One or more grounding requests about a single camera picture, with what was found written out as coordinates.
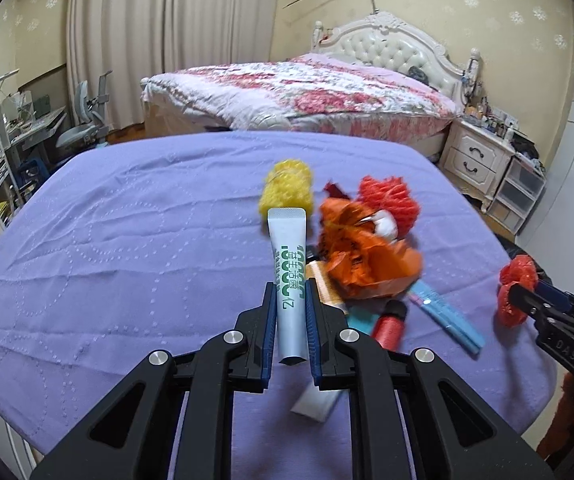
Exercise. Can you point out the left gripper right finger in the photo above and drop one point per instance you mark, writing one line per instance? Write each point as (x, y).
(412, 416)

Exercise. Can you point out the grey desk chair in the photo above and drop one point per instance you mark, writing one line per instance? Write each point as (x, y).
(91, 113)

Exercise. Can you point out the floral quilt bed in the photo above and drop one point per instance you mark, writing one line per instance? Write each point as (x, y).
(311, 93)

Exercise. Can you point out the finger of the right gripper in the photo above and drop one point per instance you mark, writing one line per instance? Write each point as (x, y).
(556, 298)
(536, 307)

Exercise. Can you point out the purple bed cover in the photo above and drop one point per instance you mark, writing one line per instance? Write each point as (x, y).
(159, 245)

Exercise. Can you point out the white tufted headboard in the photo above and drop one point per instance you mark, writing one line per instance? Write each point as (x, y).
(385, 41)

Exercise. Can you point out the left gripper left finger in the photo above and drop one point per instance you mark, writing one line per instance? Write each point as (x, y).
(171, 416)

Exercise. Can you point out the plastic drawer unit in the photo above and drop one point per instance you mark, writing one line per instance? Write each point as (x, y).
(518, 192)

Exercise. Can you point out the orange-red foam net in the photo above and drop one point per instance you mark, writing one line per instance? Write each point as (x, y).
(391, 194)

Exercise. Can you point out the dark red crumpled wrapper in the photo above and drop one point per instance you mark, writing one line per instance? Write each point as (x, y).
(334, 191)

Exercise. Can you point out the silver white tube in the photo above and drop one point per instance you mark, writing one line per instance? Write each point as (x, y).
(287, 228)

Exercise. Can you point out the grey study desk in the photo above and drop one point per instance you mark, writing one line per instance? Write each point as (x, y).
(21, 145)

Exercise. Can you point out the light blue package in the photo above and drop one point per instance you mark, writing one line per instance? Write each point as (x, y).
(446, 316)

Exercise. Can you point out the orange plastic wrapper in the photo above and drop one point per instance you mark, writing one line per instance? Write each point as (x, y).
(361, 263)

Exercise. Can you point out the white crumpled tissue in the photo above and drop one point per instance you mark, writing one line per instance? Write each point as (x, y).
(385, 225)

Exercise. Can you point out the beige curtain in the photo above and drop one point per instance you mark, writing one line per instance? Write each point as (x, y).
(132, 39)

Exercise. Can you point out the white nightstand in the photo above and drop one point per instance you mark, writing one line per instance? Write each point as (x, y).
(475, 161)

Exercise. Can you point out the yellow foam net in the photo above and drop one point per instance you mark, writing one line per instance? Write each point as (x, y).
(288, 185)

